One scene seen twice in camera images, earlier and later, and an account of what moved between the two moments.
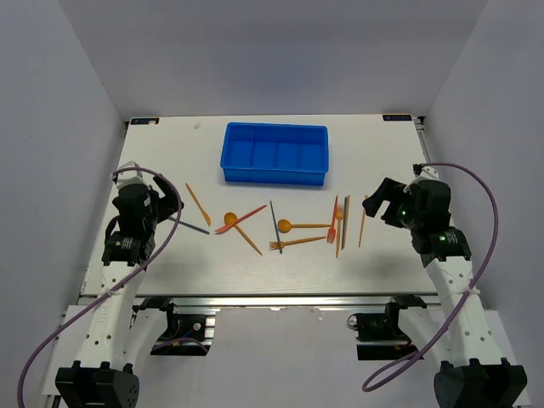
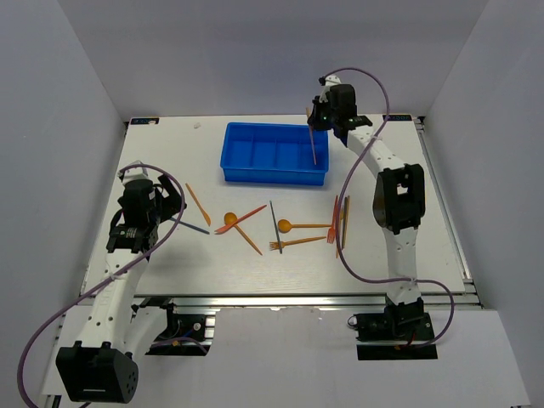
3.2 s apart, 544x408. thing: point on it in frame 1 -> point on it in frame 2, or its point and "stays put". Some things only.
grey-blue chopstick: x=344 y=219 stays put
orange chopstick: x=348 y=199 stays put
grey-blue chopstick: x=276 y=227 stays put
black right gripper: x=391 y=191 -> x=313 y=120
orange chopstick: x=362 y=226 -> x=308 y=113
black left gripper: x=167 y=203 stays put
